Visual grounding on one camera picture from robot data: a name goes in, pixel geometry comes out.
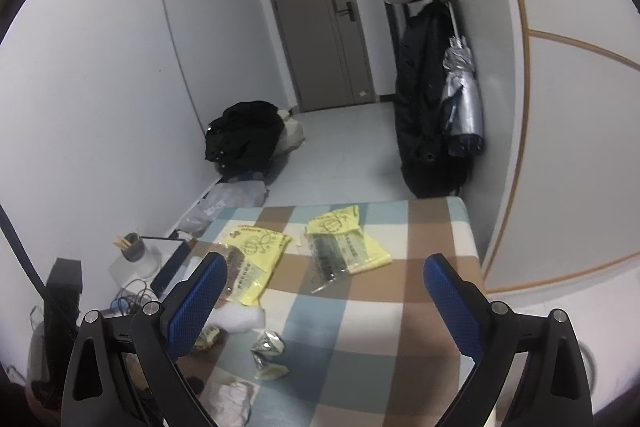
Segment tangled cables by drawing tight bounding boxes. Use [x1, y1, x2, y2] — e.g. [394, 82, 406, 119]
[112, 277, 157, 314]

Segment grey cup with sticks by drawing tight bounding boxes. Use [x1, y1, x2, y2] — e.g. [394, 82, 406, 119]
[114, 232, 147, 264]

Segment silver folded umbrella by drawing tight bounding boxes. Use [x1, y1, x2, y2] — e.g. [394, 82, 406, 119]
[432, 0, 486, 158]

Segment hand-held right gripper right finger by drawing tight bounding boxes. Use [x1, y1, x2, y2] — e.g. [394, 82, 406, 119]
[422, 253, 596, 427]

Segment foil wrapper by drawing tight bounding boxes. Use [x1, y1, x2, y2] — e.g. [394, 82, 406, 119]
[250, 329, 286, 355]
[252, 352, 291, 382]

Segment yellow plastic packet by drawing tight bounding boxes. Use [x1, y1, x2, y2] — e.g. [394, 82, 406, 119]
[212, 226, 293, 308]
[305, 203, 393, 295]

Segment white tissue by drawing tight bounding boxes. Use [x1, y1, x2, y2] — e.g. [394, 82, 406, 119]
[210, 304, 266, 334]

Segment grey-brown door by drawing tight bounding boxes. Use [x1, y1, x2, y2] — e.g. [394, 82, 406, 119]
[257, 0, 376, 112]

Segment black box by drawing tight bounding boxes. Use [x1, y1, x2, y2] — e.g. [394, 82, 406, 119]
[42, 258, 83, 358]

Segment beige bag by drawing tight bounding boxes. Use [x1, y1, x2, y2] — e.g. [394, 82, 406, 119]
[272, 107, 306, 155]

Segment pile of black clothes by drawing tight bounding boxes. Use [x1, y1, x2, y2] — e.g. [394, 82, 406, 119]
[205, 101, 286, 180]

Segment small yellowish wrapper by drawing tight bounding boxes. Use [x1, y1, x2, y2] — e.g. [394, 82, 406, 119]
[196, 327, 222, 351]

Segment black hanging coat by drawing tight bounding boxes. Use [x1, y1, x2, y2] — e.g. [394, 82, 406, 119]
[393, 4, 473, 200]

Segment crumpled white paper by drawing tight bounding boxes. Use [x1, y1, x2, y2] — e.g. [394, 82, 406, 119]
[204, 382, 257, 426]

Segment white container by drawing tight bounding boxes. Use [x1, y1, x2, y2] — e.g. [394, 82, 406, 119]
[109, 244, 161, 288]

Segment checkered blanket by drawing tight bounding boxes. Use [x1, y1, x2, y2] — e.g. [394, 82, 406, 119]
[165, 197, 493, 427]

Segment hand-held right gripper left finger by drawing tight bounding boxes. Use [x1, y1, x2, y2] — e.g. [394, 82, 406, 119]
[60, 251, 229, 427]

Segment clear plastic bag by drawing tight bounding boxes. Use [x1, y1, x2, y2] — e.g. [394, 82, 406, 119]
[177, 179, 268, 238]

